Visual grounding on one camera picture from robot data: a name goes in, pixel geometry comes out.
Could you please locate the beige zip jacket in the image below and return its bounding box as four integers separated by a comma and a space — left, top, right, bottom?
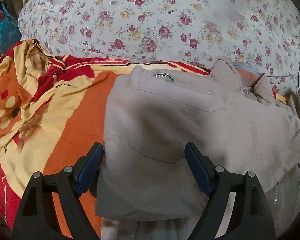
96, 58, 300, 239

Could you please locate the blue plastic bag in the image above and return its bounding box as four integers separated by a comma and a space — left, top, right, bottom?
0, 1, 22, 54

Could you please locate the orange red yellow blanket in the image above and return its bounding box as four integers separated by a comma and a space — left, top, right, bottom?
0, 37, 288, 239

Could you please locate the floral white quilt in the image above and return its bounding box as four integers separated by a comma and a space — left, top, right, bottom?
19, 0, 300, 93

